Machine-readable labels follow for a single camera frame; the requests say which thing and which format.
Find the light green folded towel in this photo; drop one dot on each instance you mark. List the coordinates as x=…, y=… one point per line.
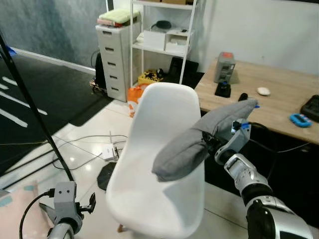
x=120, y=16

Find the grey pillow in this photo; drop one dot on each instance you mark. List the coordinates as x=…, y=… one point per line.
x=184, y=149

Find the small blue round object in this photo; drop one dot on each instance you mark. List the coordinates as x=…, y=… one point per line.
x=257, y=105

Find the white router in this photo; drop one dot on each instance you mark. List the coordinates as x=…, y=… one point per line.
x=109, y=152

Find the blue floor object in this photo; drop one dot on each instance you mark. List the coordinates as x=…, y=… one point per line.
x=10, y=51

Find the blue rubber case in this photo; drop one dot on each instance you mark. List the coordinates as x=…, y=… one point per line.
x=299, y=120

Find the black stand with blue part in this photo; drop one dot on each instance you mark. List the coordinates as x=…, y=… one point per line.
x=223, y=89

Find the white box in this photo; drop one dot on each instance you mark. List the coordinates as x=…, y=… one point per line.
x=154, y=40
x=178, y=41

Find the black tripod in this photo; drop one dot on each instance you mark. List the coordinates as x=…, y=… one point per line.
x=35, y=109

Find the white plastic chair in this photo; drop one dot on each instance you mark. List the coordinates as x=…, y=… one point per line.
x=159, y=199

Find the pink flat item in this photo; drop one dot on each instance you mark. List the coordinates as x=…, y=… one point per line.
x=107, y=22

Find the black box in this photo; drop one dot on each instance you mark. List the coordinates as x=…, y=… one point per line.
x=182, y=69

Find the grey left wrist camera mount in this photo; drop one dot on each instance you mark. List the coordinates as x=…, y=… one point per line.
x=66, y=199

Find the black slim bag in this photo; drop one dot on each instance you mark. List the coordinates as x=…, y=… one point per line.
x=99, y=72

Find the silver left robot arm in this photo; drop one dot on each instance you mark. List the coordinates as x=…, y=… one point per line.
x=62, y=230

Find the orange and white bag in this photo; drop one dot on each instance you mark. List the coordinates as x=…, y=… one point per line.
x=134, y=99

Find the small black object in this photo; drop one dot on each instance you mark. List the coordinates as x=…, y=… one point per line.
x=242, y=96

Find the black flat device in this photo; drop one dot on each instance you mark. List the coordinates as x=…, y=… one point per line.
x=311, y=108

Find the light wooden desk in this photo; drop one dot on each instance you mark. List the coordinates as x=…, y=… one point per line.
x=279, y=107

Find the white metal shelf rack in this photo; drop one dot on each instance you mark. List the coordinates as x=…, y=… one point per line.
x=187, y=50

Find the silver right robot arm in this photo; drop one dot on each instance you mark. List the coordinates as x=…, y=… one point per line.
x=259, y=194

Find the white computer mouse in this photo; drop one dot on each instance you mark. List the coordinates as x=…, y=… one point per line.
x=263, y=91

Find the white drawer unit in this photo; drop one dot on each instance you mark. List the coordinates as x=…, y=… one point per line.
x=113, y=62

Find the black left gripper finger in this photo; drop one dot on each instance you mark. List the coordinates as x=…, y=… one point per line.
x=92, y=199
x=86, y=209

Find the grey box with orange top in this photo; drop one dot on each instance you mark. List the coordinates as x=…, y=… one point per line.
x=225, y=67

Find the yellow and black object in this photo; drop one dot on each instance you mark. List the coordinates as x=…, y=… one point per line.
x=150, y=77

